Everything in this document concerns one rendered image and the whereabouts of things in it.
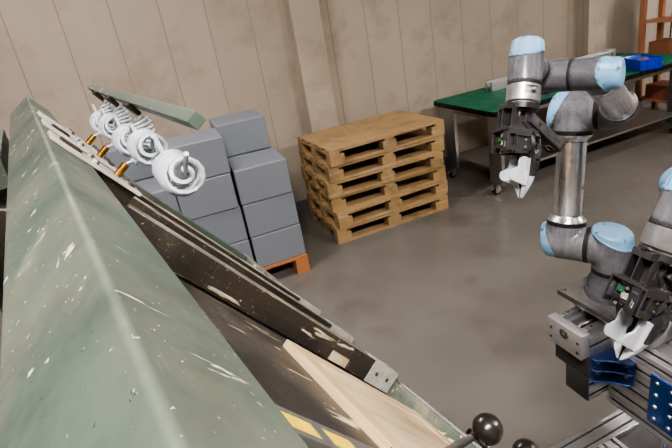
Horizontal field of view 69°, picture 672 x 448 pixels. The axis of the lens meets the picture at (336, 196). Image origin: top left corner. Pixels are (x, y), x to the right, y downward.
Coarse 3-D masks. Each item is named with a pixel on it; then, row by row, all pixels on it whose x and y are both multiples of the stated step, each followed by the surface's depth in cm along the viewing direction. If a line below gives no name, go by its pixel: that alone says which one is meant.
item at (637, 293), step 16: (640, 256) 84; (656, 256) 83; (624, 272) 86; (640, 272) 85; (656, 272) 85; (608, 288) 88; (624, 288) 87; (640, 288) 84; (656, 288) 85; (624, 304) 86; (640, 304) 82; (656, 304) 85
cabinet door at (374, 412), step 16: (304, 352) 110; (304, 368) 103; (320, 368) 104; (336, 368) 120; (320, 384) 98; (336, 384) 99; (352, 384) 115; (336, 400) 93; (352, 400) 94; (368, 400) 109; (384, 400) 125; (352, 416) 89; (368, 416) 90; (384, 416) 103; (400, 416) 118; (416, 416) 135; (368, 432) 85; (384, 432) 86; (400, 432) 98; (416, 432) 111; (432, 432) 128
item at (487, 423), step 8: (480, 416) 60; (488, 416) 60; (472, 424) 61; (480, 424) 60; (488, 424) 59; (496, 424) 59; (472, 432) 60; (480, 432) 59; (488, 432) 59; (496, 432) 59; (464, 440) 61; (472, 440) 61; (480, 440) 59; (488, 440) 59; (496, 440) 59
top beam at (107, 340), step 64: (64, 192) 50; (64, 256) 37; (128, 256) 39; (64, 320) 30; (128, 320) 25; (192, 320) 33; (0, 384) 31; (64, 384) 25; (128, 384) 21; (192, 384) 22; (256, 384) 29
